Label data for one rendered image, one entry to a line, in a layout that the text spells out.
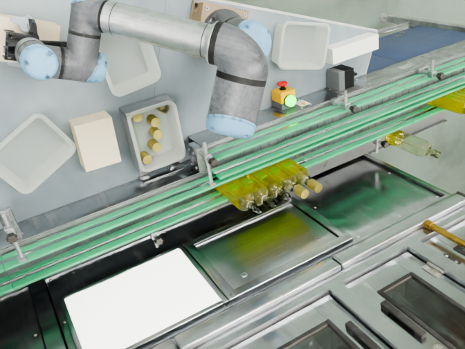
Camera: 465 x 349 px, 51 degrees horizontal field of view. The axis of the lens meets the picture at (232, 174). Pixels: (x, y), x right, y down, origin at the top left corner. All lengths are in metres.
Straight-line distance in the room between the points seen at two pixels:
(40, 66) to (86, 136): 0.47
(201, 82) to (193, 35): 0.68
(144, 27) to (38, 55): 0.24
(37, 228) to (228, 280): 0.63
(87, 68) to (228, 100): 0.36
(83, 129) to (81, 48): 0.44
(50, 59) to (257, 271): 0.85
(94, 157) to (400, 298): 1.03
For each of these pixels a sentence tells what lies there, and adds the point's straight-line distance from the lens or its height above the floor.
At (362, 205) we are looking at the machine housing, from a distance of 1.87.
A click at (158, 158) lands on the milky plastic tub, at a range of 1.74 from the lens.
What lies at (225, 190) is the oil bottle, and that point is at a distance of 1.69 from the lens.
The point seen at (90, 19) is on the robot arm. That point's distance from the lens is 1.20.
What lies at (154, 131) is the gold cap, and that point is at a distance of 1.68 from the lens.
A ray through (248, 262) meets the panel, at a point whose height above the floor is 1.21.
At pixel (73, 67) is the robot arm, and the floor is 1.14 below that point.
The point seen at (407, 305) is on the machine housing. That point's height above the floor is 1.60.
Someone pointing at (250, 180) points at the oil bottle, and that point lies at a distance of 1.71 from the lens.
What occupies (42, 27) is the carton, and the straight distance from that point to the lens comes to 1.51.
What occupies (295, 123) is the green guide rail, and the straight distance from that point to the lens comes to 1.83.
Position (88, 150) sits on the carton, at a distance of 1.62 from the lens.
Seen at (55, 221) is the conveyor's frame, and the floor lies 0.84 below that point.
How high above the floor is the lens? 2.31
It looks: 52 degrees down
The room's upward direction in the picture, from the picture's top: 127 degrees clockwise
